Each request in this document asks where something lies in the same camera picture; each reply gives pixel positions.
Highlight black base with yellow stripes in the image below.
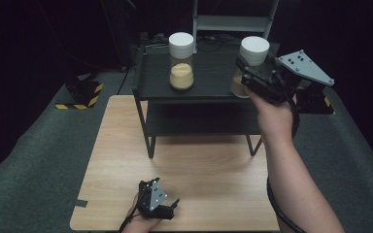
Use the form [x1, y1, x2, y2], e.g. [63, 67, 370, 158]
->
[294, 83, 335, 115]
[54, 80, 105, 111]

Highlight glass jar with white lid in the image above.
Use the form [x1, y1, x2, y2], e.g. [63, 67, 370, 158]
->
[168, 31, 195, 91]
[230, 35, 271, 99]

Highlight black two-tier shelf rack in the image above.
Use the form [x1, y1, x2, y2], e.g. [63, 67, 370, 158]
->
[131, 45, 291, 159]

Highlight grey tape piece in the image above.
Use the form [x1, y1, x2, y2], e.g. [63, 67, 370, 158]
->
[67, 197, 89, 209]

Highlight person's left hand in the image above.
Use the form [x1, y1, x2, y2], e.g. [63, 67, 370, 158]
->
[121, 193, 163, 233]

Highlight right hand-held gripper cable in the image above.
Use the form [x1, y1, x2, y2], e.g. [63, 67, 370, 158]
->
[266, 96, 309, 233]

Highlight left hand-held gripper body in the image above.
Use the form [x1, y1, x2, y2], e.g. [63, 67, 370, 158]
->
[137, 179, 176, 221]

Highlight left hand-held gripper cable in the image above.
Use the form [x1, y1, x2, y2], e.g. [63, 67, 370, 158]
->
[119, 209, 144, 233]

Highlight hand-held gripper cable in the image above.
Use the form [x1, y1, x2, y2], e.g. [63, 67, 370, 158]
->
[266, 96, 309, 233]
[119, 209, 144, 233]

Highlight white metal stand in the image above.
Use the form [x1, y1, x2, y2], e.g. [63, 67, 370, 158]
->
[191, 0, 280, 54]

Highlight black floor cables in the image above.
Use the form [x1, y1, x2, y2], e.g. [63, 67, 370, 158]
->
[193, 33, 245, 53]

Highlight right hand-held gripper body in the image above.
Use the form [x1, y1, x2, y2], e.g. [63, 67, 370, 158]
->
[241, 49, 335, 107]

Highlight person's right hand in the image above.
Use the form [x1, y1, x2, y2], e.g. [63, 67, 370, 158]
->
[247, 88, 298, 144]

